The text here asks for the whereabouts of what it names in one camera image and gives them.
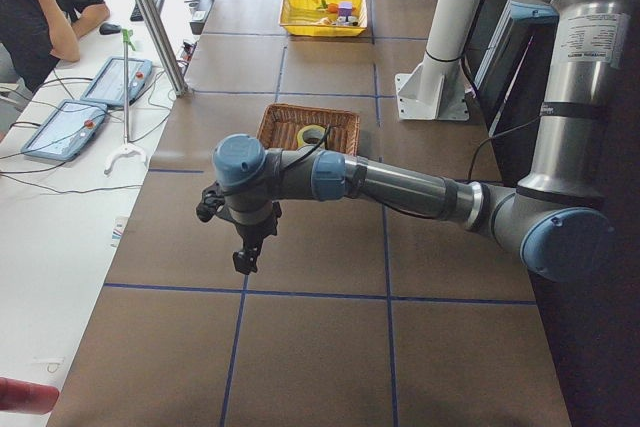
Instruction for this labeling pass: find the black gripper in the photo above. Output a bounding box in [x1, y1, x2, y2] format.
[196, 182, 282, 275]

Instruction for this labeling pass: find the yellow packing tape roll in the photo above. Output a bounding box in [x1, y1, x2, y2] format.
[296, 124, 326, 148]

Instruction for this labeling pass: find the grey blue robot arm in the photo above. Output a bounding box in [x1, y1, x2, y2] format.
[196, 0, 639, 282]

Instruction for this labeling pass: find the brown wicker basket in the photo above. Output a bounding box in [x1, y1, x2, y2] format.
[257, 103, 360, 155]

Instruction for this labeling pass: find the yellow plastic woven basket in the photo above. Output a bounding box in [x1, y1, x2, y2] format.
[279, 0, 368, 38]

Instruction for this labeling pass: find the far teach pendant tablet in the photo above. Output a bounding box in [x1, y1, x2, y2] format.
[80, 56, 153, 108]

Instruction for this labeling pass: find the teach pendant tablet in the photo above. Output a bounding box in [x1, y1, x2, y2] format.
[80, 56, 153, 108]
[21, 99, 108, 161]

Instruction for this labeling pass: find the near teach pendant tablet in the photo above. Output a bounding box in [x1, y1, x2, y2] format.
[21, 99, 108, 161]

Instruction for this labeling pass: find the white reach grabber tool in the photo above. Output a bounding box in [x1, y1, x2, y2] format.
[104, 28, 148, 176]

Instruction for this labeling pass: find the toy carrot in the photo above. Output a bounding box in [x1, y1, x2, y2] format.
[316, 0, 339, 14]

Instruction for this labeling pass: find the purple foam cube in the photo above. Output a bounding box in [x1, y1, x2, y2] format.
[338, 1, 353, 18]

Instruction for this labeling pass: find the black computer mouse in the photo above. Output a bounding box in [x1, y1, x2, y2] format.
[99, 22, 122, 35]

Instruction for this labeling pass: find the person in black shirt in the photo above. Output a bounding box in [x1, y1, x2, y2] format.
[1, 0, 110, 93]

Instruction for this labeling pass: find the aluminium frame post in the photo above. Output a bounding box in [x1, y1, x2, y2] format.
[135, 0, 188, 98]

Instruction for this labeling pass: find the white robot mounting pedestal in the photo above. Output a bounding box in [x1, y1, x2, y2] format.
[395, 0, 480, 122]

